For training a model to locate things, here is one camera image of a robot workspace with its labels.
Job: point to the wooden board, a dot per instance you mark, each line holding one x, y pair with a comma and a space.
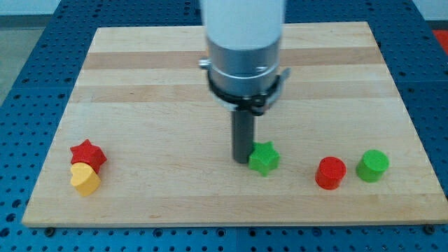
141, 97

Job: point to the yellow heart block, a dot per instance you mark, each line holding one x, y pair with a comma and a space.
84, 179

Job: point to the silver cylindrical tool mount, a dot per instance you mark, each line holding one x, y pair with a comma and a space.
246, 79

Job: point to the green star block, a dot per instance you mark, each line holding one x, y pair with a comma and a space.
264, 158

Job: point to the red star block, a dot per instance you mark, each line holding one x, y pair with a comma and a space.
89, 154

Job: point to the green cylinder block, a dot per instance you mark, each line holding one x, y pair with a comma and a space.
372, 165

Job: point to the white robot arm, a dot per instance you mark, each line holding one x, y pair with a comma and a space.
243, 39

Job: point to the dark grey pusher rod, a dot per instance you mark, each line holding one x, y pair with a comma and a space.
243, 124

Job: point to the red cylinder block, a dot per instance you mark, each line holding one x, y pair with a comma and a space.
330, 173

